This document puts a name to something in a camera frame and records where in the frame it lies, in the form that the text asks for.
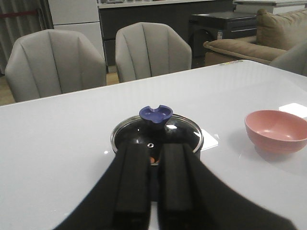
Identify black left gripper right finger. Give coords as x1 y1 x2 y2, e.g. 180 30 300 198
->
158 143 296 230

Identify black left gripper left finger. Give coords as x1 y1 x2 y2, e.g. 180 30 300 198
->
56 144 151 230

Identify orange ham slices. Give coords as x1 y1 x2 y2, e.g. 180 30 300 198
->
150 156 160 165

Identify glass lid blue knob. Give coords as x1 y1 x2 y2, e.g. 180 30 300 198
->
110 105 204 158

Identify pink plastic bowl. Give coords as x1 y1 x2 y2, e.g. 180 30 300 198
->
245 110 307 154

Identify right grey upholstered chair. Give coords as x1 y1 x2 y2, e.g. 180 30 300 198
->
115 22 192 83

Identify grey upholstered chair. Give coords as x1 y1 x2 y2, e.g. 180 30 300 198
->
115 22 192 83
5 29 106 102

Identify left grey upholstered chair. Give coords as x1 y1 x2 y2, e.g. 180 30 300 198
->
5 29 106 102

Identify dark grey counter cabinet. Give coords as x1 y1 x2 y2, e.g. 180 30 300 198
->
99 0 234 66

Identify beige sofa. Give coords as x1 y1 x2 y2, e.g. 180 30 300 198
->
203 9 307 66

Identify white refrigerator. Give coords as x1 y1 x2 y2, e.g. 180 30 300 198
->
48 0 104 56

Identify dark blue saucepan purple handle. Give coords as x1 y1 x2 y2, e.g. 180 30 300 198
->
110 143 204 203

